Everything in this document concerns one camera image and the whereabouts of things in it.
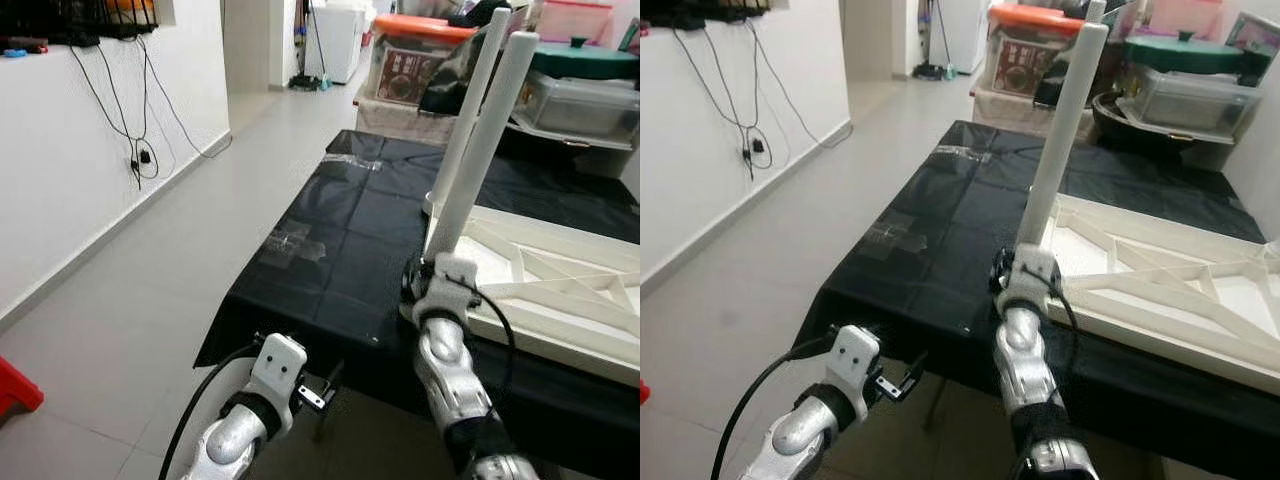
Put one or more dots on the green round lid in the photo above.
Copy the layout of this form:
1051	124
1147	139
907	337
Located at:
585	60
1185	52

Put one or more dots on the orange lid storage box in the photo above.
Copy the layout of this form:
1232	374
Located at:
1030	50
415	55

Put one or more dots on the white plastic children table top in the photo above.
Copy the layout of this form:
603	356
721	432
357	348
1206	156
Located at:
560	300
1160	290

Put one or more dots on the white appliance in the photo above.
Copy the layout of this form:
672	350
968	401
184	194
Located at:
335	40
960	30

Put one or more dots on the colourful printed carton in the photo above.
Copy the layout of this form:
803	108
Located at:
630	35
1260	40

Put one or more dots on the grey metal table frame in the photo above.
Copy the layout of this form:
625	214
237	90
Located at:
935	405
322	425

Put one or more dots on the black tablecloth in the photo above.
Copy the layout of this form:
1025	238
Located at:
330	260
900	260

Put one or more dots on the black round bowl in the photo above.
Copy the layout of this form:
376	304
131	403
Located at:
600	157
1120	132

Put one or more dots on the clear plastic storage box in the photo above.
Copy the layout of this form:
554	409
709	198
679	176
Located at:
1190	100
590	105

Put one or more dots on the pink plastic box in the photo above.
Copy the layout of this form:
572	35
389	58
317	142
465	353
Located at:
575	20
1185	15

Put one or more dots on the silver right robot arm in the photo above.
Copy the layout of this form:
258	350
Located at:
1025	360
445	360

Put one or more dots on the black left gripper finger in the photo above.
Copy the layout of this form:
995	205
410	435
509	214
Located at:
335	377
915	370

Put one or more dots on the beige patterned box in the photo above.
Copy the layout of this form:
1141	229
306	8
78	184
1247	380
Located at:
400	118
1010	107

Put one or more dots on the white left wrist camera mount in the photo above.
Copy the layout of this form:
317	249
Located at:
850	358
278	365

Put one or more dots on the black power adapter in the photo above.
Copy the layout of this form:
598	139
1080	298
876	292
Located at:
145	158
758	148

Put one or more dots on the clear tape patch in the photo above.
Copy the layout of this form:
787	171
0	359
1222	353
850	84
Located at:
900	235
350	160
295	243

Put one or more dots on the black head mop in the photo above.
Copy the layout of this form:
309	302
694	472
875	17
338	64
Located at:
928	70
305	80

